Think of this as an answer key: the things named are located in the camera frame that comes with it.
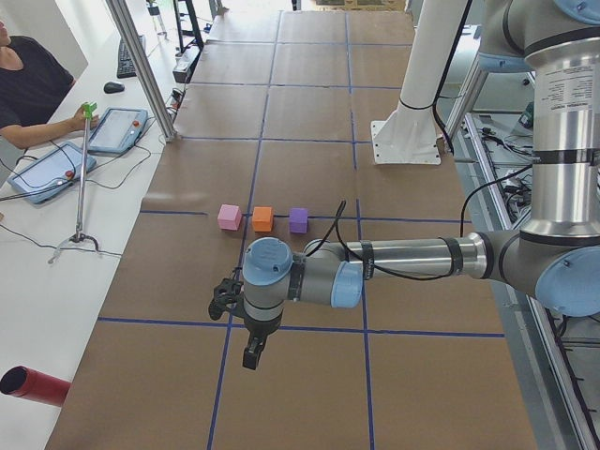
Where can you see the pink foam cube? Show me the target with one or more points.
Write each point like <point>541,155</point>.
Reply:
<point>229,217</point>

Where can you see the black computer mouse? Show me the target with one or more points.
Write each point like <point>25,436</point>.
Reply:
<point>113,87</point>

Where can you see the red cardboard tube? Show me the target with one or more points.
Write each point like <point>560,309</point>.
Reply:
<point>28,383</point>

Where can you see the blue teach pendant tablet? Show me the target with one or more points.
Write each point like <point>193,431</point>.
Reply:
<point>117,131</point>

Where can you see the green handled reacher grabber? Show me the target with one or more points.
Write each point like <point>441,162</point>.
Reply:
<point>79,236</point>

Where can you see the person's hand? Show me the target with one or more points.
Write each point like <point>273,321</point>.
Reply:
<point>85,119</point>

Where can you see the brown paper table cover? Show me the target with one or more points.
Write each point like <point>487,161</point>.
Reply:
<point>278,114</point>

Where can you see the seated person in black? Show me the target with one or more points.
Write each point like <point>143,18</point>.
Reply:
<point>33,85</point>

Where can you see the black keyboard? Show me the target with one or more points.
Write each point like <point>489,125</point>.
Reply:
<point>125,65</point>

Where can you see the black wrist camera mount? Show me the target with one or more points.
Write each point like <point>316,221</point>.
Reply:
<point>227,297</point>

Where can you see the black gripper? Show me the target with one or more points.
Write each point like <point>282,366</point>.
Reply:
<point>261,330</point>

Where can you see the purple foam cube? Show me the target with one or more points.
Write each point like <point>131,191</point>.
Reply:
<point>298,220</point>

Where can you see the orange foam cube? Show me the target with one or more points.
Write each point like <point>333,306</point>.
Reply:
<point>262,219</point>

